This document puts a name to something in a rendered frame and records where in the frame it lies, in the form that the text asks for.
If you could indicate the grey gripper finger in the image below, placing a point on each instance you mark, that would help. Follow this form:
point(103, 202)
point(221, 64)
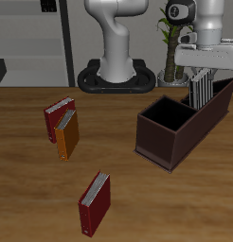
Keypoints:
point(195, 70)
point(214, 72)

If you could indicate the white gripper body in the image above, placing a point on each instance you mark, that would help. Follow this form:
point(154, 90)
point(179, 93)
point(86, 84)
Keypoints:
point(206, 57)

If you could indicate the black white striped book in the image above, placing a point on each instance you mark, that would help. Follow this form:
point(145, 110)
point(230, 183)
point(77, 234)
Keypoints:
point(201, 91)

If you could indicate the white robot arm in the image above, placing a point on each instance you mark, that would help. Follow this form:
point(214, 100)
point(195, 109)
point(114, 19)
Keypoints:
point(116, 47)

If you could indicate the dark brown desk caddy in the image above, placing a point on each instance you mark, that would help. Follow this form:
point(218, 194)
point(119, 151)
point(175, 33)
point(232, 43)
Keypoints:
point(181, 135)

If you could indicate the orange book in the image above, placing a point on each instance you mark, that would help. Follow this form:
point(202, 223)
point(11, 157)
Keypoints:
point(69, 135)

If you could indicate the dark red book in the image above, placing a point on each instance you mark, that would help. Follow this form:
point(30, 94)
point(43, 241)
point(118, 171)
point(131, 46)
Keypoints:
point(51, 118)
point(98, 204)

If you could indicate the pot plant in white pot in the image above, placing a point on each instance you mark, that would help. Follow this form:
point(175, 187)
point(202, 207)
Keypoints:
point(170, 60)

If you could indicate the grey shelf unit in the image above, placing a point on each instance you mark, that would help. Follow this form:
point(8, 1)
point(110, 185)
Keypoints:
point(30, 47)

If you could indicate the flat black base plate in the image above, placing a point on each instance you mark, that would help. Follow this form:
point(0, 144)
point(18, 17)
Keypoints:
point(86, 82)

